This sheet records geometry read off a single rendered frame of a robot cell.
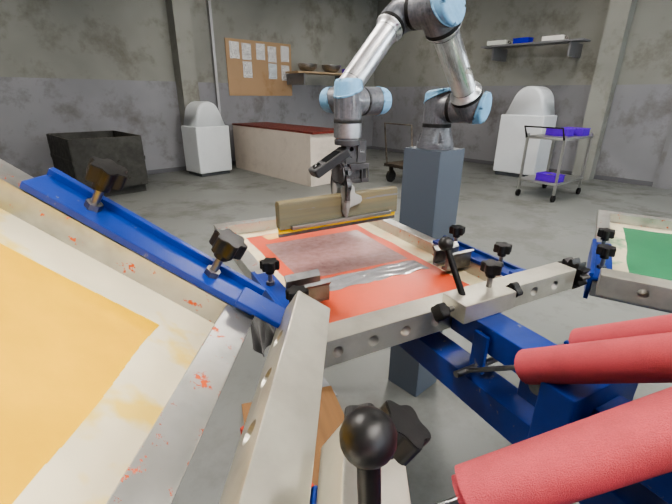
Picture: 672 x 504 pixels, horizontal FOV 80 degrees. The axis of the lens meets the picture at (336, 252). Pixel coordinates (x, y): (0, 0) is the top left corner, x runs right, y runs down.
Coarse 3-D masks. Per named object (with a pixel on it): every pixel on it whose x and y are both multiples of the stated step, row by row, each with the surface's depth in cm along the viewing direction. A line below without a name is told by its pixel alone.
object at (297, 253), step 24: (264, 240) 132; (288, 240) 132; (312, 240) 132; (288, 264) 114; (312, 264) 114; (336, 264) 114; (360, 288) 100; (384, 288) 100; (336, 312) 89; (360, 312) 89
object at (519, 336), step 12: (456, 324) 75; (468, 324) 72; (480, 324) 69; (492, 324) 69; (504, 324) 69; (516, 324) 69; (468, 336) 72; (492, 336) 67; (504, 336) 65; (516, 336) 65; (528, 336) 65; (540, 336) 65; (492, 348) 68; (504, 348) 65; (516, 348) 63; (504, 360) 66
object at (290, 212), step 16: (368, 192) 117; (384, 192) 119; (288, 208) 106; (304, 208) 109; (320, 208) 111; (336, 208) 113; (352, 208) 116; (368, 208) 118; (384, 208) 121; (288, 224) 108
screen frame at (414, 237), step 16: (224, 224) 136; (240, 224) 137; (256, 224) 140; (272, 224) 143; (384, 224) 142; (400, 224) 138; (416, 240) 127; (432, 240) 123; (256, 272) 100; (480, 272) 105
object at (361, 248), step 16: (320, 240) 133; (336, 240) 133; (352, 240) 133; (368, 240) 133; (384, 240) 133; (352, 256) 120; (368, 256) 120; (384, 256) 120; (400, 256) 120; (416, 256) 120; (416, 272) 109; (432, 272) 109; (400, 288) 100; (416, 288) 100; (432, 288) 100; (448, 288) 100
